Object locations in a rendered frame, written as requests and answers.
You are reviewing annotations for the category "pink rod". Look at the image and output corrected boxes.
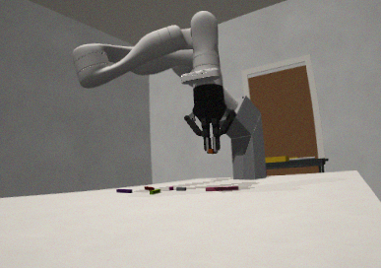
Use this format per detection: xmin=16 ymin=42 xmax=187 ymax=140
xmin=206 ymin=186 xmax=238 ymax=191

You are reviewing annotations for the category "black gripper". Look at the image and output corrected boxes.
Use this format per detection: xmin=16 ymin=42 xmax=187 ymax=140
xmin=184 ymin=84 xmax=236 ymax=154

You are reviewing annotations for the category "lime green rod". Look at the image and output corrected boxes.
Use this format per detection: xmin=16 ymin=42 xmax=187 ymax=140
xmin=150 ymin=189 xmax=160 ymax=195

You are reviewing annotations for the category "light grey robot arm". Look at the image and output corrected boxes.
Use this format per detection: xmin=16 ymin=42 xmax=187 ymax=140
xmin=72 ymin=11 xmax=223 ymax=89

